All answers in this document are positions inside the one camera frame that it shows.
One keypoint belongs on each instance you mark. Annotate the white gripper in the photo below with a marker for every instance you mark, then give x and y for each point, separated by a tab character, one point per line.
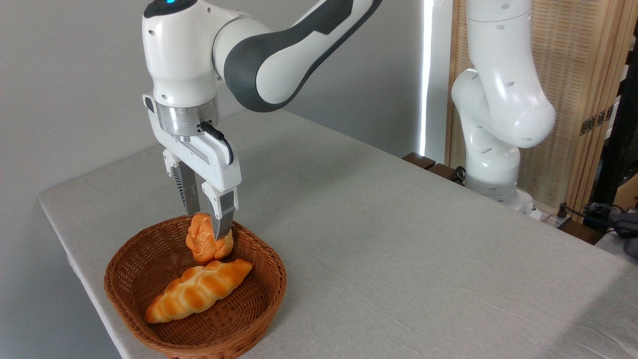
214	164

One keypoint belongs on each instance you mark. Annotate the orange muffin bread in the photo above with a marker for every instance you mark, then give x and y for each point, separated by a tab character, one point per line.
200	242

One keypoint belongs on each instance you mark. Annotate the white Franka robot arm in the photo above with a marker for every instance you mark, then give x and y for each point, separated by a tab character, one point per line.
279	60

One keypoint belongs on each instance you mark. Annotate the braided long bread loaf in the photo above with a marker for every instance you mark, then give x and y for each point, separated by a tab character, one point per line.
199	289

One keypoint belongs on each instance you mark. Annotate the brown wicker basket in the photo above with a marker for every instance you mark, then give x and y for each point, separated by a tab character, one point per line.
149	249

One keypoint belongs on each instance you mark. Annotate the grey tablecloth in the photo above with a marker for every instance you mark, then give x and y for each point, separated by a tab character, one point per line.
379	249

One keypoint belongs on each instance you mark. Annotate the dark grey bag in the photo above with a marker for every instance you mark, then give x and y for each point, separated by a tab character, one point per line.
625	227

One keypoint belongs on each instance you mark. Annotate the cardboard box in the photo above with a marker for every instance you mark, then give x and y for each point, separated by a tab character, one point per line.
629	192

